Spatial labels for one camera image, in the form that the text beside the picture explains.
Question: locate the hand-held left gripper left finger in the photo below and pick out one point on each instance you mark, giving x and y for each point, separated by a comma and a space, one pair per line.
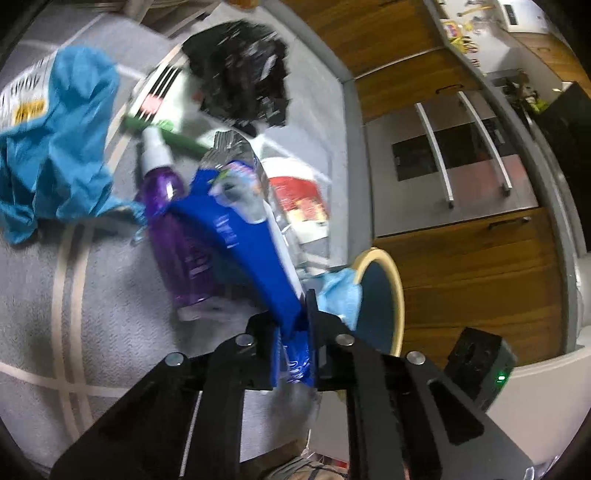
263, 355

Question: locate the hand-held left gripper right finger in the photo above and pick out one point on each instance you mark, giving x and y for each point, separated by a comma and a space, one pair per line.
319, 350

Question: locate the blue bin with cream rim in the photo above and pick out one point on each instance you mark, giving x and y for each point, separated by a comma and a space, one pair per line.
378, 300

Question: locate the blue snack packet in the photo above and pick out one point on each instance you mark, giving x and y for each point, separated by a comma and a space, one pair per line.
258, 258

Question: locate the red and white packet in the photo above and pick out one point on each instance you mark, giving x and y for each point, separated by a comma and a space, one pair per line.
295, 194

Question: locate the purple spray bottle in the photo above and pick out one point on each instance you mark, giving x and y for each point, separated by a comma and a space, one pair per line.
171, 221

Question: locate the silver teal packet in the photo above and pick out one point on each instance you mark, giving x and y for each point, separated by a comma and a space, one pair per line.
231, 145

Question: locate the black plastic bag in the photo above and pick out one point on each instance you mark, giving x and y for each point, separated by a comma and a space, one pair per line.
235, 69

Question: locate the blue cloth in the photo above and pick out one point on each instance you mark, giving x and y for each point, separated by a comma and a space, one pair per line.
69, 138

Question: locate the white printed bag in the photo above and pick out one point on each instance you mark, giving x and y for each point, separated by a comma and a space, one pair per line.
23, 97

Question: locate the light blue face mask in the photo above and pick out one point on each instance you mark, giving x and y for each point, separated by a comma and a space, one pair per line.
339, 295

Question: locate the wooden kitchen cabinets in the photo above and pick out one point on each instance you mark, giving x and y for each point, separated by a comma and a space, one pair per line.
461, 286

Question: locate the grey checked mat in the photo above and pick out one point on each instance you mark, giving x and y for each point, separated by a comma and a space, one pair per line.
115, 286

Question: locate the stainless steel oven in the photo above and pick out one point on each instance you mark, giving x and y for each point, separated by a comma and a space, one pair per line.
461, 152

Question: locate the green and white box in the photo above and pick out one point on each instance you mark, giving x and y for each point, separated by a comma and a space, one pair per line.
161, 87

